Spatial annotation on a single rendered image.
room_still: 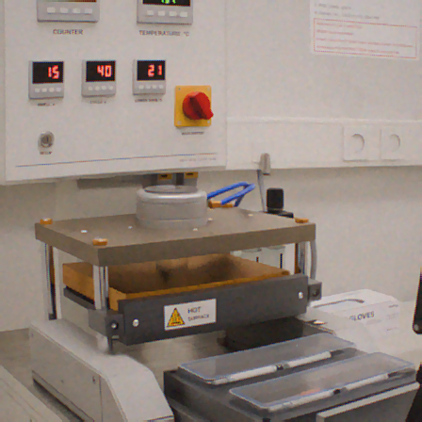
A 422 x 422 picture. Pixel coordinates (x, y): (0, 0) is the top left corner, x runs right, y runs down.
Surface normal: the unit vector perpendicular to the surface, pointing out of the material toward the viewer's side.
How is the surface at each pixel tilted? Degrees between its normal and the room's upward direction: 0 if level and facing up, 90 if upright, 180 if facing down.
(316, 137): 90
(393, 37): 90
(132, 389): 41
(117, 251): 90
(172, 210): 90
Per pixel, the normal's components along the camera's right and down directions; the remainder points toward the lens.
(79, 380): -0.84, 0.08
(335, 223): 0.42, 0.13
